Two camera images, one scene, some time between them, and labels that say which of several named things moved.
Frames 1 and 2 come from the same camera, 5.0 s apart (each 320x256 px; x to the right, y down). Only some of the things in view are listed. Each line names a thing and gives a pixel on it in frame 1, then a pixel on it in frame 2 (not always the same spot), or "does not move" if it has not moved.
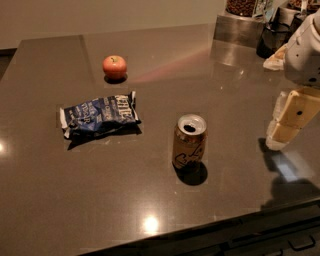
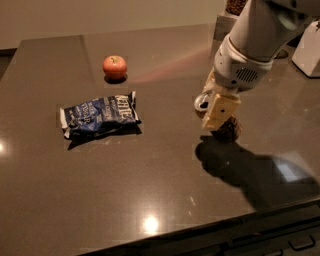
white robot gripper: (304, 61) → (233, 70)
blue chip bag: (100, 117) does not move
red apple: (114, 67) does not move
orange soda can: (190, 140) → (229, 131)
